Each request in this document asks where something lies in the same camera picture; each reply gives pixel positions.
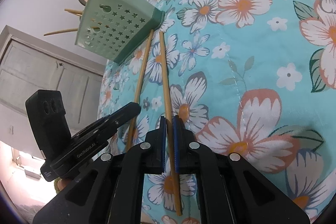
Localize person's left hand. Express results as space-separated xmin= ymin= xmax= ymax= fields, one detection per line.
xmin=54 ymin=178 xmax=72 ymax=193

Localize white panel door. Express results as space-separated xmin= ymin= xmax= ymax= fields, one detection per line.
xmin=1 ymin=26 xmax=103 ymax=131

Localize floral turquoise tablecloth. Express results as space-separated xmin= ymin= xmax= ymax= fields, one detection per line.
xmin=98 ymin=0 xmax=335 ymax=223

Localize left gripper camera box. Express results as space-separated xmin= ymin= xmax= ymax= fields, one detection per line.
xmin=25 ymin=89 xmax=71 ymax=160

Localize green star-perforated utensil basket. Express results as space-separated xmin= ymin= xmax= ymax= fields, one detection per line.
xmin=75 ymin=0 xmax=165 ymax=64

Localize wooden chopstick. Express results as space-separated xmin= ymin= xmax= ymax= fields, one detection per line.
xmin=43 ymin=28 xmax=78 ymax=36
xmin=64 ymin=9 xmax=83 ymax=16
xmin=159 ymin=31 xmax=182 ymax=216
xmin=126 ymin=30 xmax=154 ymax=151

